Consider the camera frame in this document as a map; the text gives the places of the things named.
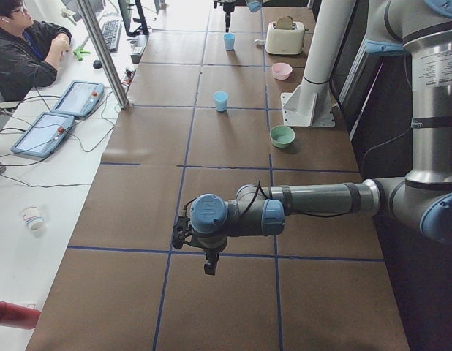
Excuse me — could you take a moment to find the teach pendant tablet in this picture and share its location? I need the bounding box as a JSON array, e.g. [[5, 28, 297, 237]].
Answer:
[[10, 112, 75, 159], [51, 80, 105, 119]]

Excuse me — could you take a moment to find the aluminium frame post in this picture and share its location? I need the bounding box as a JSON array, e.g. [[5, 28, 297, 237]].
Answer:
[[76, 0, 129, 110]]

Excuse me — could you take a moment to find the black computer mouse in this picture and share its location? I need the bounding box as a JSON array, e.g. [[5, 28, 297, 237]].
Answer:
[[93, 60, 102, 69]]

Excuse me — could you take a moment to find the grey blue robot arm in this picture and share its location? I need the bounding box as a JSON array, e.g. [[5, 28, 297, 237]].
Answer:
[[173, 1, 452, 275], [213, 0, 263, 33]]

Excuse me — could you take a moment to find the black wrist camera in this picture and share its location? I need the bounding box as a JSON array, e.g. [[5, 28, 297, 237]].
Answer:
[[171, 216, 192, 250]]

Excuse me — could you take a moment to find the black keyboard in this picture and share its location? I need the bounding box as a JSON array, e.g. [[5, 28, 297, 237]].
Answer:
[[101, 20, 121, 53]]

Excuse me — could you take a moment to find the lower teach pendant tablet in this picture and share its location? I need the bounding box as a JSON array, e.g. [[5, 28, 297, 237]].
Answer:
[[10, 112, 75, 159]]

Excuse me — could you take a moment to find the light blue plastic cup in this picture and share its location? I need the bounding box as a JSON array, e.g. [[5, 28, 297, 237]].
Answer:
[[213, 91, 229, 112]]

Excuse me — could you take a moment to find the pink bowl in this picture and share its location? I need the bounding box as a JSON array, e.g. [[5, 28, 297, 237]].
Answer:
[[271, 62, 293, 80]]

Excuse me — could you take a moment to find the green tool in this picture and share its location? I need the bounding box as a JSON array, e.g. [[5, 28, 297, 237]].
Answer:
[[73, 36, 91, 62]]

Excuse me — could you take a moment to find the upper small electronics board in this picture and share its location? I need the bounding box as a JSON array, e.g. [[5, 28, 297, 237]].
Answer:
[[121, 69, 135, 86]]

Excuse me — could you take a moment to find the seated person in black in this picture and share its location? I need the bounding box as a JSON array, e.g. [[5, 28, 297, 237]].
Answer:
[[0, 1, 72, 102]]

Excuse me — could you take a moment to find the bread slice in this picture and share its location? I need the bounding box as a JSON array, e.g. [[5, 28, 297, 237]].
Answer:
[[276, 16, 293, 30]]

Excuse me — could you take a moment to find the white toaster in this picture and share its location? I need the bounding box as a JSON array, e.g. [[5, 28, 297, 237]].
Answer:
[[265, 22, 305, 55]]

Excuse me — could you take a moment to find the black monitor stand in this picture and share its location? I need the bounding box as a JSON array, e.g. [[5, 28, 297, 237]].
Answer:
[[118, 0, 149, 37]]

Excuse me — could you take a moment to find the white pole with base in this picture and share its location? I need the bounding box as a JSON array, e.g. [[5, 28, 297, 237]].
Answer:
[[281, 0, 356, 127]]

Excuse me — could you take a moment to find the upper teach pendant tablet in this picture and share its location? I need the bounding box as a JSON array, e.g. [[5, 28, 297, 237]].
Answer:
[[51, 80, 105, 119]]

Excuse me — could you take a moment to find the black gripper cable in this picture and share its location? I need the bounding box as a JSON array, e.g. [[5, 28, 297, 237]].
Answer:
[[181, 179, 344, 219]]

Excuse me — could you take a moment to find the green bowl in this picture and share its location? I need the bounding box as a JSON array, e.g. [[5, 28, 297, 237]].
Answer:
[[269, 125, 295, 148]]

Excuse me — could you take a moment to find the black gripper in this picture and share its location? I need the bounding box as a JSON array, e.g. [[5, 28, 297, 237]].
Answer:
[[203, 245, 226, 276]]

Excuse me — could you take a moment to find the paper cup with stripes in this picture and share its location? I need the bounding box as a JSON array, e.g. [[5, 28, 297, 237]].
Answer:
[[19, 206, 45, 232]]

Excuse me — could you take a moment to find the red bottle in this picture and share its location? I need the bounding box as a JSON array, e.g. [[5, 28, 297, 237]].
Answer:
[[0, 301, 41, 330]]

